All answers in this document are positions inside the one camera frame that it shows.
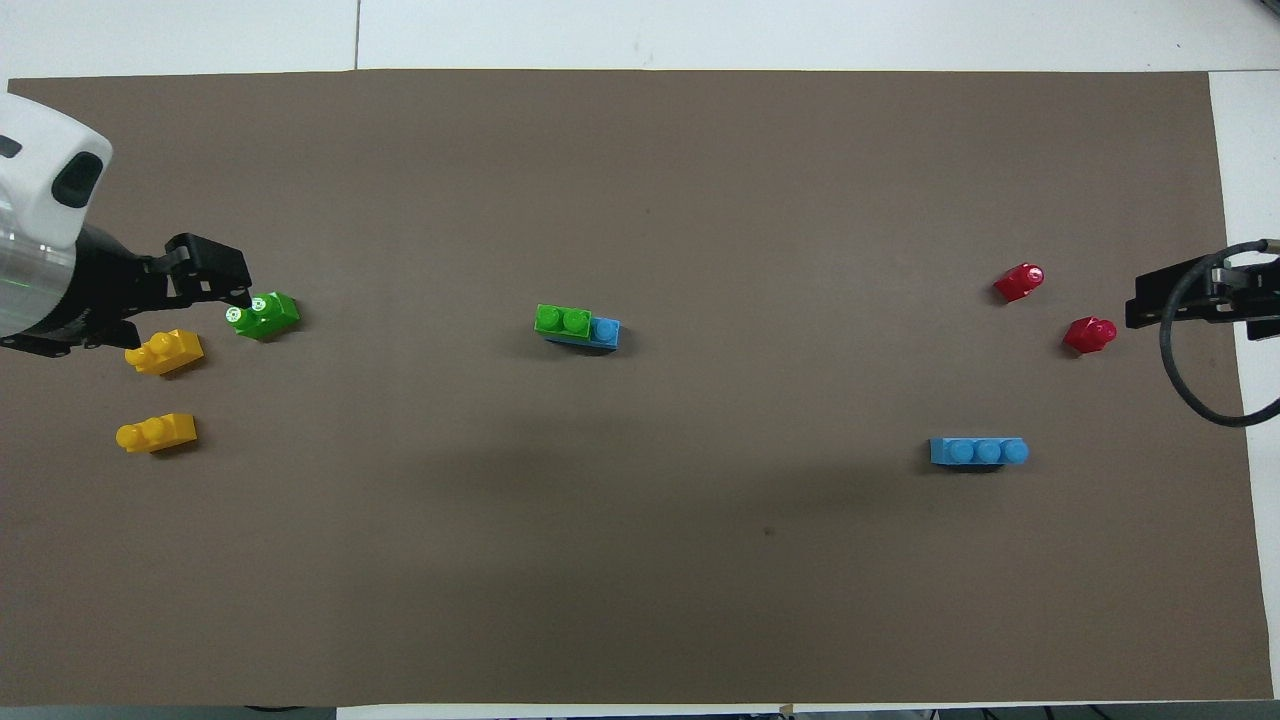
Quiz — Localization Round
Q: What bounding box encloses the red one-stud toy block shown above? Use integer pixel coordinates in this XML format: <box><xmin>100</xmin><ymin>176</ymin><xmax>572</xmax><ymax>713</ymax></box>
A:
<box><xmin>1063</xmin><ymin>316</ymin><xmax>1118</xmax><ymax>355</ymax></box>
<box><xmin>993</xmin><ymin>262</ymin><xmax>1046</xmax><ymax>303</ymax></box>

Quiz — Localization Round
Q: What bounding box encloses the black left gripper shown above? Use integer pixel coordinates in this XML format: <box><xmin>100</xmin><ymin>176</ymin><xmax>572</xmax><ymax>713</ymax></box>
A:
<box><xmin>0</xmin><ymin>225</ymin><xmax>253</xmax><ymax>359</ymax></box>

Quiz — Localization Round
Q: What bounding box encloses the brown table mat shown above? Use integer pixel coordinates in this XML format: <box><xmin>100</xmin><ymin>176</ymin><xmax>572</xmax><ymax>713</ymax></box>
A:
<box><xmin>0</xmin><ymin>68</ymin><xmax>1273</xmax><ymax>707</ymax></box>

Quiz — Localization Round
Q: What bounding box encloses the yellow two-stud toy block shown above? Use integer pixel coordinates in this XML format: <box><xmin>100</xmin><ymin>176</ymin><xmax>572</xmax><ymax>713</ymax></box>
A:
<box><xmin>124</xmin><ymin>328</ymin><xmax>205</xmax><ymax>377</ymax></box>
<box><xmin>115</xmin><ymin>412</ymin><xmax>198</xmax><ymax>456</ymax></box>

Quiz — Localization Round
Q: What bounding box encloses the blue three-stud toy block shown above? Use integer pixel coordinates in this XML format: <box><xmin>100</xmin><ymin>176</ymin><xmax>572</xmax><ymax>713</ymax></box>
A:
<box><xmin>545</xmin><ymin>315</ymin><xmax>621</xmax><ymax>351</ymax></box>
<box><xmin>930</xmin><ymin>437</ymin><xmax>1029</xmax><ymax>469</ymax></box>

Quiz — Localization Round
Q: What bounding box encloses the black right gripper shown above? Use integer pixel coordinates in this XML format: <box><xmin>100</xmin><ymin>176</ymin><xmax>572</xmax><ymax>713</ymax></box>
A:
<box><xmin>1125</xmin><ymin>250</ymin><xmax>1280</xmax><ymax>341</ymax></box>

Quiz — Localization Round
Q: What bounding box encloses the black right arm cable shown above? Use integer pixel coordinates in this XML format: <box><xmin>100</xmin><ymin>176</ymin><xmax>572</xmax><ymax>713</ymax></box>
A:
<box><xmin>1159</xmin><ymin>238</ymin><xmax>1280</xmax><ymax>429</ymax></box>

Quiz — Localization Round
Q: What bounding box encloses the green two-stud toy block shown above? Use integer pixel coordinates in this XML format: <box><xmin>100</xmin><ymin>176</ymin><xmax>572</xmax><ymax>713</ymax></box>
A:
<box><xmin>227</xmin><ymin>291</ymin><xmax>301</xmax><ymax>342</ymax></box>
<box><xmin>534</xmin><ymin>304</ymin><xmax>593</xmax><ymax>341</ymax></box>

